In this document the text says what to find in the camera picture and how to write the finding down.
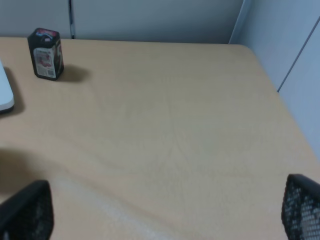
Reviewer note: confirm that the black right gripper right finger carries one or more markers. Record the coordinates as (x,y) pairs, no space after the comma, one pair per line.
(300,212)

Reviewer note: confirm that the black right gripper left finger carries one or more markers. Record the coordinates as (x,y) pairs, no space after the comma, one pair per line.
(28,214)

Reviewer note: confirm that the black printed tin box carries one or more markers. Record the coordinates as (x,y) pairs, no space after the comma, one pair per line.
(46,53)

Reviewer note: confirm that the white flat device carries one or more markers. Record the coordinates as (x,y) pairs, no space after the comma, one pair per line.
(7,100)

